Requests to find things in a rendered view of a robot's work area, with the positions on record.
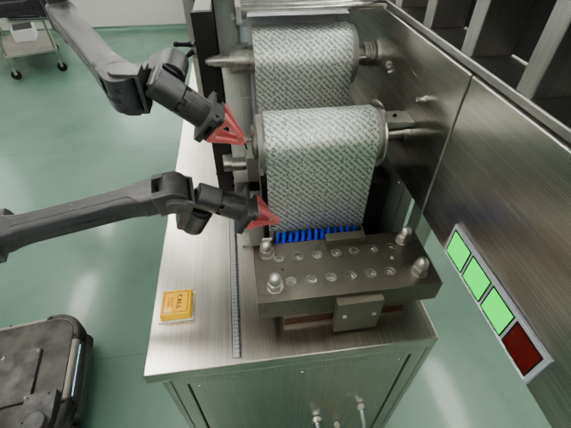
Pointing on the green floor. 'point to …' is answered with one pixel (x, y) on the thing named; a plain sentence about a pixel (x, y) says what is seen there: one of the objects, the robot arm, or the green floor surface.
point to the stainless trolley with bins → (28, 44)
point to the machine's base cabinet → (301, 392)
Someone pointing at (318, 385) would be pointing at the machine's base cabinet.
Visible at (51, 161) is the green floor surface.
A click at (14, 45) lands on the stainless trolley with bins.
